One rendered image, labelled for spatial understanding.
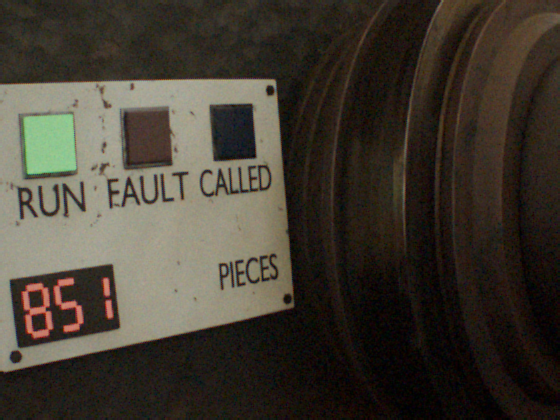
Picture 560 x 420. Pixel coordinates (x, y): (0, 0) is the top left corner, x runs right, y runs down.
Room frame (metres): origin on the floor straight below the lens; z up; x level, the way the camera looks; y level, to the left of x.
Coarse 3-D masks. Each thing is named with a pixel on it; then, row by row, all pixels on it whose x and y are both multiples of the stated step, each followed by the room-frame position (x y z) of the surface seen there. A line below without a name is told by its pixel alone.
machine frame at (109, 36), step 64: (0, 0) 0.52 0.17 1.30; (64, 0) 0.56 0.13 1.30; (128, 0) 0.59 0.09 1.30; (192, 0) 0.64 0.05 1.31; (256, 0) 0.68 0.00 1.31; (320, 0) 0.74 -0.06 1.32; (0, 64) 0.52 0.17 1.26; (64, 64) 0.55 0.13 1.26; (128, 64) 0.59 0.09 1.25; (192, 64) 0.63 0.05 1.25; (256, 64) 0.68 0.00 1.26; (256, 320) 0.66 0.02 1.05; (0, 384) 0.50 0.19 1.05; (64, 384) 0.54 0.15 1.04; (128, 384) 0.57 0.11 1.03; (192, 384) 0.61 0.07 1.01; (256, 384) 0.66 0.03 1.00; (320, 384) 0.71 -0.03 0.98
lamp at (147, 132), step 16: (128, 112) 0.56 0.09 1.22; (144, 112) 0.57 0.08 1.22; (160, 112) 0.58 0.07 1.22; (128, 128) 0.56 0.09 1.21; (144, 128) 0.57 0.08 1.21; (160, 128) 0.58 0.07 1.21; (128, 144) 0.56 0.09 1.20; (144, 144) 0.57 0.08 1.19; (160, 144) 0.58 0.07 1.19; (128, 160) 0.56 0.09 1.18; (144, 160) 0.57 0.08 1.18; (160, 160) 0.58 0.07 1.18
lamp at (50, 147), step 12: (36, 120) 0.51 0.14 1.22; (48, 120) 0.52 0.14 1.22; (60, 120) 0.52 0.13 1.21; (72, 120) 0.53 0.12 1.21; (36, 132) 0.51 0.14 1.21; (48, 132) 0.52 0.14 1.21; (60, 132) 0.52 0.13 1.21; (72, 132) 0.53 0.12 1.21; (36, 144) 0.51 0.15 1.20; (48, 144) 0.51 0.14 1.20; (60, 144) 0.52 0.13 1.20; (72, 144) 0.53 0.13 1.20; (36, 156) 0.51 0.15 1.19; (48, 156) 0.51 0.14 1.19; (60, 156) 0.52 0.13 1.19; (72, 156) 0.53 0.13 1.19; (36, 168) 0.51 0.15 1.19; (48, 168) 0.51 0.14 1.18; (60, 168) 0.52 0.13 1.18; (72, 168) 0.53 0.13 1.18
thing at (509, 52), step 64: (512, 0) 0.65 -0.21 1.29; (512, 64) 0.61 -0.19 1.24; (448, 128) 0.58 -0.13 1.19; (512, 128) 0.59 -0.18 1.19; (448, 192) 0.57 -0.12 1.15; (512, 192) 0.59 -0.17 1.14; (448, 256) 0.57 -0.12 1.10; (512, 256) 0.58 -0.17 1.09; (448, 320) 0.58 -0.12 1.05; (512, 320) 0.59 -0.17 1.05; (512, 384) 0.62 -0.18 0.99
